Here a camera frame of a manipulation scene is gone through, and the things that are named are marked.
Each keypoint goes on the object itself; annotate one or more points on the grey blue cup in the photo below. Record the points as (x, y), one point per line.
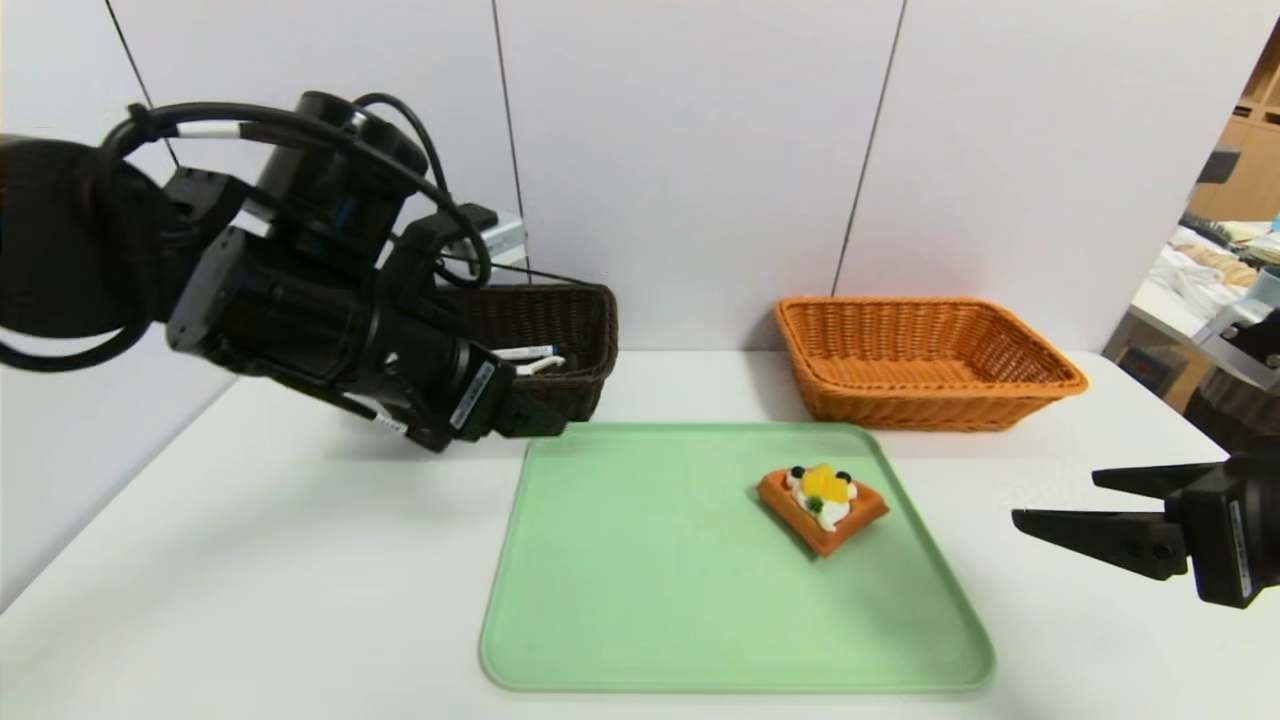
(1265, 285)

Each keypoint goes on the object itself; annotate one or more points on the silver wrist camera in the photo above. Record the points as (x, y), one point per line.
(1255, 340)
(505, 238)

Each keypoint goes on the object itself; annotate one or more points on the orange wicker basket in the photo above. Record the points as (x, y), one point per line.
(900, 405)

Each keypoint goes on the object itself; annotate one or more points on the white crumpled cloth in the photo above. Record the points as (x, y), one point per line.
(1190, 285)

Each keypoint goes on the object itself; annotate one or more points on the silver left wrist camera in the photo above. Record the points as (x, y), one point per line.
(505, 238)

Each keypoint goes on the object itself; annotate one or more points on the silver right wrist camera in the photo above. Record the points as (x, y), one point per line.
(1255, 340)

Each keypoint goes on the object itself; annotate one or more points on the brown box under table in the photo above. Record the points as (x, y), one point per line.
(1150, 375)

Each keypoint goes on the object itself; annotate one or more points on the wooden shelf cabinet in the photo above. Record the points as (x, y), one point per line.
(1250, 170)

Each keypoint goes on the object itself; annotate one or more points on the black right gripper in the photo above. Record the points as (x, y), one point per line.
(1233, 535)

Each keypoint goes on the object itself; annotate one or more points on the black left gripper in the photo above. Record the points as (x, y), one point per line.
(474, 397)

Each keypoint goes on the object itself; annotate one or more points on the toy waffle with fruit cream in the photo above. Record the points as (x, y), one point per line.
(815, 530)

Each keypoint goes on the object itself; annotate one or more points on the small black screen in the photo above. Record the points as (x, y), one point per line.
(1214, 166)

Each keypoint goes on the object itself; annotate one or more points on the white background table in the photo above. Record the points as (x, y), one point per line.
(1160, 315)

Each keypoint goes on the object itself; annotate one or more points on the dark brown wicker basket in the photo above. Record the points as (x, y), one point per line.
(570, 320)

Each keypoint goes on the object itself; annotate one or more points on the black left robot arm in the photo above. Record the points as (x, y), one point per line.
(280, 310)

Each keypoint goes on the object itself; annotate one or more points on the light green plastic tray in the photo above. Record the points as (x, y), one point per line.
(660, 580)

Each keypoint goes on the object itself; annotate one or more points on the white whiteboard marker blue cap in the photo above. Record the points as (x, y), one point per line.
(525, 352)

